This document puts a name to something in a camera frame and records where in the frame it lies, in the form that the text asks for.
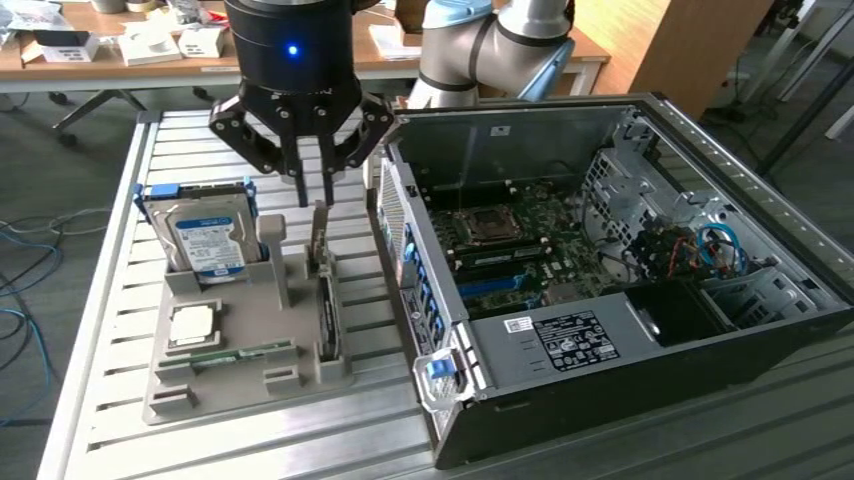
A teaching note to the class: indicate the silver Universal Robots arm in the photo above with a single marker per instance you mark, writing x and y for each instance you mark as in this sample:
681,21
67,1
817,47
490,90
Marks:
454,55

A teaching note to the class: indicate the metal CPU socket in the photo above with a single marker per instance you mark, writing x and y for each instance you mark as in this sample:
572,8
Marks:
488,225

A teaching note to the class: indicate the tape roll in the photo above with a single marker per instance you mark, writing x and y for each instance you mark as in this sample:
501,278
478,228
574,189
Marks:
142,5

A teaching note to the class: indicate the clear plastic bag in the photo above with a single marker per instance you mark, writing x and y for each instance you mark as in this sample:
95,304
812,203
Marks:
30,15

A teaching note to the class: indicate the NVIDIA graphics card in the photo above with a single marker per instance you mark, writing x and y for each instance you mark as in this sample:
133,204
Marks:
321,235

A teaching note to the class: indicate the silver CPU chip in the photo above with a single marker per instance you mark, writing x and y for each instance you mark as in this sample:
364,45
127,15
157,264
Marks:
193,325

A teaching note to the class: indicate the blue case release latch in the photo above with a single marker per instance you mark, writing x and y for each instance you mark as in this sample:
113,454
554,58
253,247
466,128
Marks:
442,369

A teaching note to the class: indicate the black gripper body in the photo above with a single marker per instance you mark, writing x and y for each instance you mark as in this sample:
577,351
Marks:
294,60

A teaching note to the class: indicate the grey cup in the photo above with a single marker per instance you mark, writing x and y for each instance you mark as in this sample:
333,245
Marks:
109,5

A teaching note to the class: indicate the blue slot retainer clip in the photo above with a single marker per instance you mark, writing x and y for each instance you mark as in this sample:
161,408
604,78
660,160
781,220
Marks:
421,276
428,299
410,251
434,319

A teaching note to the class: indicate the silver metal disk bay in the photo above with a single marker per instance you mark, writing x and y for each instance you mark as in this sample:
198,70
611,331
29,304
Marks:
768,295

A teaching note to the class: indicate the small white printed box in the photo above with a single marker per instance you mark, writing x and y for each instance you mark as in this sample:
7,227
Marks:
201,44

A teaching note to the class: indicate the wooden desk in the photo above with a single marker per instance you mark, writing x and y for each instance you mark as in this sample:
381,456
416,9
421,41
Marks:
101,70
366,45

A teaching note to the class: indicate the brown cardboard box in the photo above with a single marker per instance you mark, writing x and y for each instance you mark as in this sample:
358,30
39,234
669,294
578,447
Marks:
409,17

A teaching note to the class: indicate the grey power supply unit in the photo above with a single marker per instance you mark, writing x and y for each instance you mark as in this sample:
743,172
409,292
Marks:
501,360

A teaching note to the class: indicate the black plastic shroud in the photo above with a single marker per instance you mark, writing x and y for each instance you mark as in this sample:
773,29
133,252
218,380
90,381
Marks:
675,310

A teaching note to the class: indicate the green RAM stick white label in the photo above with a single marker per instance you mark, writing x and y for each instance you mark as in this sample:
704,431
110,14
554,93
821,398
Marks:
228,356

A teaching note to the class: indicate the white paper stack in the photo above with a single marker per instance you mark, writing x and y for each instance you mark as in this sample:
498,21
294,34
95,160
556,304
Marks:
394,45

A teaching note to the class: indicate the hard disk in blue carrier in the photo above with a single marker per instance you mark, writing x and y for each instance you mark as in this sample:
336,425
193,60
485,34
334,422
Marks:
201,240

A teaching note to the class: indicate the green motherboard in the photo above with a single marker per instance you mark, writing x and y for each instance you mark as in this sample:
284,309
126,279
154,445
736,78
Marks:
574,260

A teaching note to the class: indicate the black open PC case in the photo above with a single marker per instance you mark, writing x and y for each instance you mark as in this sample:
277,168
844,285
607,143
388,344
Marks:
601,400

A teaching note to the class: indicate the white box with round insert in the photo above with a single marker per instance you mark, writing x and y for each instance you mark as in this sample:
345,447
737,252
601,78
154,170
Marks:
150,47

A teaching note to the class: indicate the grey parts rack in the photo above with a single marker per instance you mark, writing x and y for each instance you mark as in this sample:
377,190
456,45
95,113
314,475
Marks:
248,310

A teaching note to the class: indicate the white box with black lid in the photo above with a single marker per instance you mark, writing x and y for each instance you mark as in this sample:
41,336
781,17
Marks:
70,47

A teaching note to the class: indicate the dark RAM stick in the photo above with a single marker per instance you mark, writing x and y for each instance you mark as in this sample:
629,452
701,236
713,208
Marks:
501,256

